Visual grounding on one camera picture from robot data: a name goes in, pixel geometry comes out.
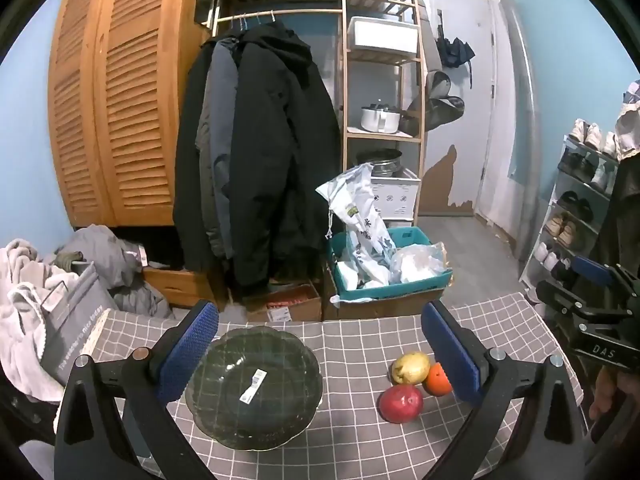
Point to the black coat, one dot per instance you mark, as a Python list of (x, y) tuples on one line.
[(280, 160)]

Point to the orange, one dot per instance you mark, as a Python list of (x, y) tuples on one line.
[(436, 381)]

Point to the wooden drawer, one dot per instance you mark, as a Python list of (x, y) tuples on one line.
[(180, 285)]

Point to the wooden louvred wardrobe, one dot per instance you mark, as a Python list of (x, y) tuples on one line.
[(125, 110)]

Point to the grey tote bag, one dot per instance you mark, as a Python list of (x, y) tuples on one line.
[(75, 320)]

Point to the white storage box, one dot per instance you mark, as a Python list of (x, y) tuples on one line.
[(382, 37)]

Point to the grey shoe rack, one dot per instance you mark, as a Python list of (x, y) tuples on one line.
[(562, 195)]

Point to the white lace cloth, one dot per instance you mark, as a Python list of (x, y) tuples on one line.
[(630, 120)]

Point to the silver duct pipe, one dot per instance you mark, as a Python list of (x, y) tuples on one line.
[(525, 110)]

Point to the black umbrella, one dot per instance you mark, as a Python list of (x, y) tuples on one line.
[(455, 50)]

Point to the green pear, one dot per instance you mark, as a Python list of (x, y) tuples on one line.
[(410, 367)]

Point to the grey jacket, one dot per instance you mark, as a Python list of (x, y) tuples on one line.
[(220, 125)]

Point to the green glass bowl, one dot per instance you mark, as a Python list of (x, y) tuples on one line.
[(235, 390)]

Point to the white door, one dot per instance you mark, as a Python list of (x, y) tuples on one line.
[(465, 125)]

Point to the wooden shelf rack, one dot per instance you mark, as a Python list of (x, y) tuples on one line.
[(346, 110)]

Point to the printed white plastic bag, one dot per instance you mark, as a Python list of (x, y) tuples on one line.
[(362, 210)]

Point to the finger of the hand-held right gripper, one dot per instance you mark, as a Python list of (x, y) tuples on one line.
[(592, 269), (562, 297)]

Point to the person's right hand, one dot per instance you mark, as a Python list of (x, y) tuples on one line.
[(607, 395)]

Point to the white pot with lid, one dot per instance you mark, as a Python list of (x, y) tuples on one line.
[(380, 119)]

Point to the grey checked tablecloth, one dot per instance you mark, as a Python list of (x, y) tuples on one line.
[(350, 350)]

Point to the white blanket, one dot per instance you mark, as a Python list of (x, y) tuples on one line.
[(20, 300)]

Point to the large cardboard box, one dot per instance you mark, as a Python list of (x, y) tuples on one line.
[(380, 310)]

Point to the red apple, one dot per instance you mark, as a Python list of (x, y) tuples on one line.
[(400, 404)]

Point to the grey hanging bag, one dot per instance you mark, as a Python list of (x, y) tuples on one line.
[(440, 105)]

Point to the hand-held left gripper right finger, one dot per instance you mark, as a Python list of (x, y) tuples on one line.
[(450, 355)]

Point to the white patterned drawer box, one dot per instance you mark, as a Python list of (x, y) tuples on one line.
[(397, 197)]

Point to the grey clothes pile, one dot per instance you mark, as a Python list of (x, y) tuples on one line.
[(110, 260)]

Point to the clear plastic bag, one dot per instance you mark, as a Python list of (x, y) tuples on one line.
[(417, 262)]

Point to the wooden clothes rail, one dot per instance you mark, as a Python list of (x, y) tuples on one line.
[(300, 13)]

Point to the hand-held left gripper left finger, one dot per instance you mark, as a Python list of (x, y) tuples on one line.
[(192, 350)]

